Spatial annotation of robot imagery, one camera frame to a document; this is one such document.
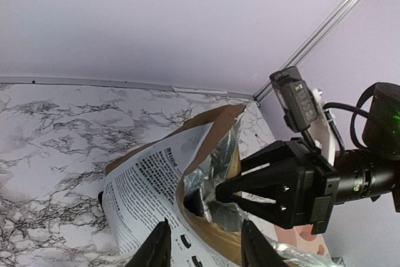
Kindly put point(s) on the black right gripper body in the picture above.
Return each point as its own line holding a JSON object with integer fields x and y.
{"x": 313, "y": 185}

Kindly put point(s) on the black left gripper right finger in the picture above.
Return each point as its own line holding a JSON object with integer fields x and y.
{"x": 256, "y": 251}

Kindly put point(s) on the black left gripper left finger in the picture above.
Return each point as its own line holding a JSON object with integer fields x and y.
{"x": 156, "y": 249}

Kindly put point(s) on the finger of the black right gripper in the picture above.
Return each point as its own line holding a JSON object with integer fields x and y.
{"x": 272, "y": 192}
{"x": 275, "y": 159}

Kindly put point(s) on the brown white dog food bag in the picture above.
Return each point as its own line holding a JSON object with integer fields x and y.
{"x": 174, "y": 180}

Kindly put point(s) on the pink double pet bowl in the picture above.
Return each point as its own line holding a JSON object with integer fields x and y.
{"x": 301, "y": 238}

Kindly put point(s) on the right aluminium frame post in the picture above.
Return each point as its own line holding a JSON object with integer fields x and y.
{"x": 341, "y": 11}

